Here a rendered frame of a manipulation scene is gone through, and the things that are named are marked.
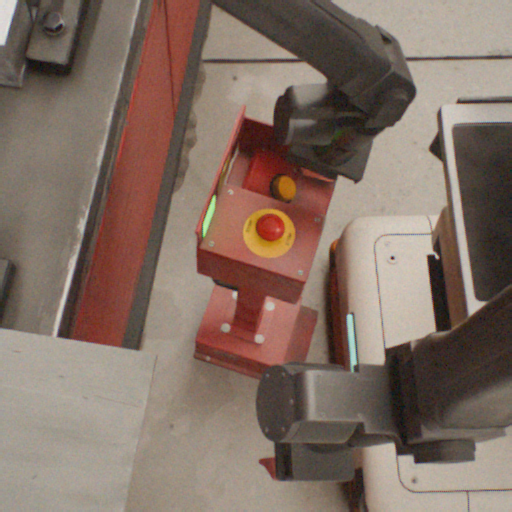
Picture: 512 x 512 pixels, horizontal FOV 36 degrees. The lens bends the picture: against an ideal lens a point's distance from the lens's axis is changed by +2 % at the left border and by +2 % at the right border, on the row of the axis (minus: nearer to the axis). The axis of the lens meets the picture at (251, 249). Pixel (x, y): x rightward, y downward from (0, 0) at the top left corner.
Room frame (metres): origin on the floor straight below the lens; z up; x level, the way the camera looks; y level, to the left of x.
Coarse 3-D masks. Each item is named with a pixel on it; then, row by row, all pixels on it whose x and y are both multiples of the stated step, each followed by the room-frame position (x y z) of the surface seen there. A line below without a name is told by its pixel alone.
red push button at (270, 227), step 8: (264, 216) 0.40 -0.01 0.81; (272, 216) 0.40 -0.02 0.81; (256, 224) 0.39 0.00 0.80; (264, 224) 0.38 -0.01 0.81; (272, 224) 0.39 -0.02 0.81; (280, 224) 0.39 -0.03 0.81; (264, 232) 0.37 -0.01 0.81; (272, 232) 0.38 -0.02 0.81; (280, 232) 0.38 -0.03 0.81; (272, 240) 0.37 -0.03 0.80
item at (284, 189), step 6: (276, 180) 0.49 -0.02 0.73; (282, 180) 0.49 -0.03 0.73; (288, 180) 0.49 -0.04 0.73; (276, 186) 0.48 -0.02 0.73; (282, 186) 0.48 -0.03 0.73; (288, 186) 0.48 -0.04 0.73; (294, 186) 0.49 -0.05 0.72; (276, 192) 0.47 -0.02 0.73; (282, 192) 0.47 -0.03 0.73; (288, 192) 0.48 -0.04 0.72; (294, 192) 0.48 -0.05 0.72; (276, 198) 0.46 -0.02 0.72; (282, 198) 0.46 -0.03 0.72; (288, 198) 0.47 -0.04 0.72
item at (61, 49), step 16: (48, 0) 0.60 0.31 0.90; (64, 0) 0.61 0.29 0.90; (80, 0) 0.61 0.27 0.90; (64, 16) 0.58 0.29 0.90; (80, 16) 0.59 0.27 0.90; (32, 32) 0.55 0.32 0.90; (64, 32) 0.56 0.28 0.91; (80, 32) 0.58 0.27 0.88; (32, 48) 0.53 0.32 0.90; (48, 48) 0.53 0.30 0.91; (64, 48) 0.54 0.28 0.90; (32, 64) 0.52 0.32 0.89; (48, 64) 0.52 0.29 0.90; (64, 64) 0.52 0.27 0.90
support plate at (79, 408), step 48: (0, 336) 0.14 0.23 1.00; (48, 336) 0.15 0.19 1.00; (0, 384) 0.10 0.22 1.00; (48, 384) 0.10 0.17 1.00; (96, 384) 0.11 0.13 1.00; (144, 384) 0.12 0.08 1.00; (0, 432) 0.05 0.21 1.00; (48, 432) 0.06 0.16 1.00; (96, 432) 0.07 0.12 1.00; (0, 480) 0.01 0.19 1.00; (48, 480) 0.02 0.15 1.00; (96, 480) 0.02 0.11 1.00
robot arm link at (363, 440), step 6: (354, 432) 0.09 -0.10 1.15; (354, 438) 0.08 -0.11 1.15; (360, 438) 0.08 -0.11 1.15; (366, 438) 0.08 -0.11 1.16; (372, 438) 0.08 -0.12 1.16; (378, 438) 0.08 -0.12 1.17; (384, 438) 0.08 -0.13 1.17; (390, 438) 0.08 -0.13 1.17; (354, 444) 0.08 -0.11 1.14; (360, 444) 0.08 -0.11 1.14; (366, 444) 0.08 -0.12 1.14; (372, 444) 0.08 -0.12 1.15; (378, 444) 0.08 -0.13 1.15
